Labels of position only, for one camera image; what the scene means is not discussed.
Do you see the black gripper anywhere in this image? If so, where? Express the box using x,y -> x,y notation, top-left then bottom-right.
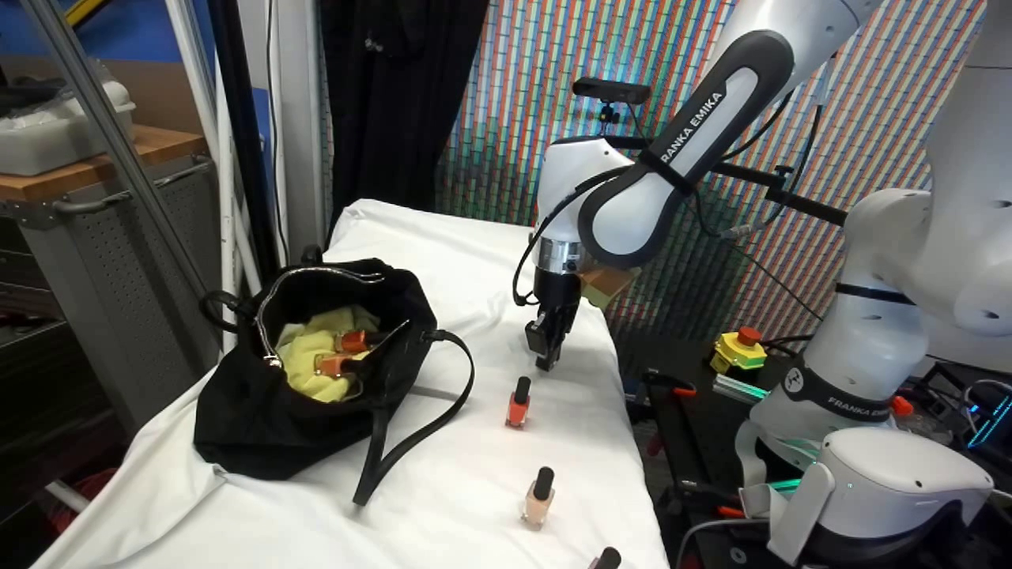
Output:
523,265 -> 589,375

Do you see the small orange nail polish bottle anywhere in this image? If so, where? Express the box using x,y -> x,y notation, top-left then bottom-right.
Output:
335,327 -> 372,358

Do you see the pale red nail polish bottle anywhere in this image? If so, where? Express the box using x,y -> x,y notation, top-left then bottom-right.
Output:
314,352 -> 353,381

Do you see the large orange nail polish bottle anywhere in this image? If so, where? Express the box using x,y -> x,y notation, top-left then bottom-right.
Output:
502,374 -> 533,432

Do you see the peach nail polish bottle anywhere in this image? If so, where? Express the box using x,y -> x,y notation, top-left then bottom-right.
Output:
519,463 -> 560,530

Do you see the tan wrist plate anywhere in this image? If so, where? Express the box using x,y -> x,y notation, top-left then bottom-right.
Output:
580,263 -> 638,309

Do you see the white tablecloth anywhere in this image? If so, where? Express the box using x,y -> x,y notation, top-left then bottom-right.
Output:
29,196 -> 675,569

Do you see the yellow red emergency stop button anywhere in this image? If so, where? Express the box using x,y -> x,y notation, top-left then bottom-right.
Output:
707,327 -> 773,375

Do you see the teal box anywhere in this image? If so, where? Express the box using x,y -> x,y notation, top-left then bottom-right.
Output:
713,371 -> 779,405

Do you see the colourful patterned screen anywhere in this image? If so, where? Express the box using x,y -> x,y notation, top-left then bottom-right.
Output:
437,0 -> 993,352

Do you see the yellow cloth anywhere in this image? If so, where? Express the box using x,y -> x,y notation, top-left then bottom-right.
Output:
272,304 -> 386,405

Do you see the black curtain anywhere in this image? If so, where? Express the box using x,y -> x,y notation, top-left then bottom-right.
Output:
314,0 -> 494,217

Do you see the black fabric handbag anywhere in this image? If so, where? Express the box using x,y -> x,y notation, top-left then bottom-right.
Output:
190,246 -> 481,510

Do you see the grey metal cabinet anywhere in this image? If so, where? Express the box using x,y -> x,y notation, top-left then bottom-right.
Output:
0,156 -> 226,431

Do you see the blue lit device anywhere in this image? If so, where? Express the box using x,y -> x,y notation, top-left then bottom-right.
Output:
962,375 -> 1012,457

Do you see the slanted aluminium pole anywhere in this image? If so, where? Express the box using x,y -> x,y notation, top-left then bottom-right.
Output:
20,0 -> 218,312

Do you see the wooden board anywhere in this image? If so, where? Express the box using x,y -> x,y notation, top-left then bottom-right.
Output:
0,124 -> 208,206

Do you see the white plastic container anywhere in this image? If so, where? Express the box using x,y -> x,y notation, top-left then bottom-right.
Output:
0,77 -> 139,177

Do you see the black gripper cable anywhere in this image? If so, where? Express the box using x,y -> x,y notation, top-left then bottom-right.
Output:
508,161 -> 644,309

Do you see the black tool orange handle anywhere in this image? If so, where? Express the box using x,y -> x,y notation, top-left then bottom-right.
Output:
642,368 -> 706,409

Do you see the black camera on stand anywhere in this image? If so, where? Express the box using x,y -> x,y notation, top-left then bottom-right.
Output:
570,74 -> 656,111

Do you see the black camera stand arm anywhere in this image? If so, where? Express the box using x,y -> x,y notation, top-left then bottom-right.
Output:
589,124 -> 850,232

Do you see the black frame post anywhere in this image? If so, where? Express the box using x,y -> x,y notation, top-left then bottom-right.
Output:
204,0 -> 286,281

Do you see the white frame tube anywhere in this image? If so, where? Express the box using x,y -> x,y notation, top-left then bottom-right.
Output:
166,0 -> 265,309

